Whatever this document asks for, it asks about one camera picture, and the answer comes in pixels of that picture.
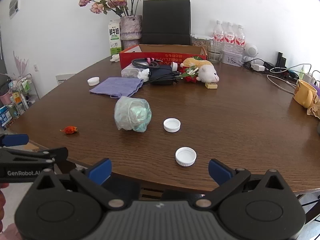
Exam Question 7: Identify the white printed tin box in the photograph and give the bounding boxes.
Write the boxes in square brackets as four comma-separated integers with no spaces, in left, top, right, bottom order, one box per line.
[221,51,244,67]

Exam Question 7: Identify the black upright device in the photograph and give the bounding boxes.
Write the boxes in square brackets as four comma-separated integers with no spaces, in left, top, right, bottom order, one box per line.
[276,52,287,68]

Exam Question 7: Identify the purple cloth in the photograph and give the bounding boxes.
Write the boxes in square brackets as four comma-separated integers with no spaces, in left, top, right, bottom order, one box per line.
[89,77,145,98]

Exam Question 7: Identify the clear seed container white lid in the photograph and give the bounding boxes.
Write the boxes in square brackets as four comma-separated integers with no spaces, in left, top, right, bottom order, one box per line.
[191,34,213,53]

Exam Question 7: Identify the clear plastic bag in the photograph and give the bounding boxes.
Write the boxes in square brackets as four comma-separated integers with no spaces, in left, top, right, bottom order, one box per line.
[114,96,152,133]

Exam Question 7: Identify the white floor appliance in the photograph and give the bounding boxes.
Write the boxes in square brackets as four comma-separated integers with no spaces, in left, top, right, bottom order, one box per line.
[55,74,77,86]

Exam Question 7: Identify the crumpled brown paper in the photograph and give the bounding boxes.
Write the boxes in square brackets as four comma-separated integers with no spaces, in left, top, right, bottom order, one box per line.
[307,96,320,119]

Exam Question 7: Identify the purple textured vase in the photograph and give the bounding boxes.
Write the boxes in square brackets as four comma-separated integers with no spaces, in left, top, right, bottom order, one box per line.
[119,15,142,41]

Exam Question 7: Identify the dark charging cable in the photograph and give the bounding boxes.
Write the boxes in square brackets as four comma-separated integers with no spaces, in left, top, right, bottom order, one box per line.
[131,57,173,69]

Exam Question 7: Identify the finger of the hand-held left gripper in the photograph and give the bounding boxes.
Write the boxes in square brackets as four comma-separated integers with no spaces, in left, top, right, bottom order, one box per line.
[0,147,69,165]
[0,134,29,147]

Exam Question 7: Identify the metal storage rack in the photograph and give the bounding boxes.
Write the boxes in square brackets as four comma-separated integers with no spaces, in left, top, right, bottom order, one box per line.
[0,74,40,130]

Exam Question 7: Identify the white green milk carton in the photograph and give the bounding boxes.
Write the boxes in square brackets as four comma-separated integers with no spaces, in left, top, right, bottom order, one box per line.
[108,19,122,56]

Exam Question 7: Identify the yellow mug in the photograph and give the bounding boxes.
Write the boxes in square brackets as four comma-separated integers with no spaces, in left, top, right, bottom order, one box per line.
[292,79,318,109]

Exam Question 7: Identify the black power strip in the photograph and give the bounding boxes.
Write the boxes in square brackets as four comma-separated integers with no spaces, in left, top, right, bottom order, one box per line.
[269,66,299,80]

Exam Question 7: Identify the small orange dried flower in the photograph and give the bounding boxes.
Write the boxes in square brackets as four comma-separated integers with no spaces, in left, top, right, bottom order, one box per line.
[60,126,79,135]

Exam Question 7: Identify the orange cardboard box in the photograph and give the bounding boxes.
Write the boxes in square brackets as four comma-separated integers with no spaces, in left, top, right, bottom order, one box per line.
[119,44,208,70]

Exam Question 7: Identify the white cable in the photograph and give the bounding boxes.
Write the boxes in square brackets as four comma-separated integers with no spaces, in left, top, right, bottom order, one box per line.
[267,74,297,94]

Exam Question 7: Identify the white yellow plush sheep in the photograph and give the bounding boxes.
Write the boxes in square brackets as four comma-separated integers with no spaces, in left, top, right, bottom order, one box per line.
[180,57,220,83]

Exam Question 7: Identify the clear glass cup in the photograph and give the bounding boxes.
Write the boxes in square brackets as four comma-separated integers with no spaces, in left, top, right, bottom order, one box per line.
[207,45,223,64]

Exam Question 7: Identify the white round speaker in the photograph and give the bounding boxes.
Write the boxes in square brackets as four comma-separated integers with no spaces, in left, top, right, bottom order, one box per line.
[244,44,259,61]

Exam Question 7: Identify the person's left hand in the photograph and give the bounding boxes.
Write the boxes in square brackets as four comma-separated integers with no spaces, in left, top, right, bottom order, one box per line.
[0,183,9,232]

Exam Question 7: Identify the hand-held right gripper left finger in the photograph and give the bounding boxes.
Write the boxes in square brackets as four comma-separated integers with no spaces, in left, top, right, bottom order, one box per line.
[30,158,125,208]

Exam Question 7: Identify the red fabric rose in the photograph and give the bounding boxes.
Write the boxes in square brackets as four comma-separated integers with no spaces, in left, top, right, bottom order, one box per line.
[179,65,200,83]

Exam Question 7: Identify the black paper bag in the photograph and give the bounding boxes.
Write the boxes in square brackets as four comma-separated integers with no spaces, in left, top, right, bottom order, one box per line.
[142,0,192,46]

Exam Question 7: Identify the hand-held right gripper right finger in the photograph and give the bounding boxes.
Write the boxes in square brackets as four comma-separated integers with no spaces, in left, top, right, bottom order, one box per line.
[196,159,288,208]

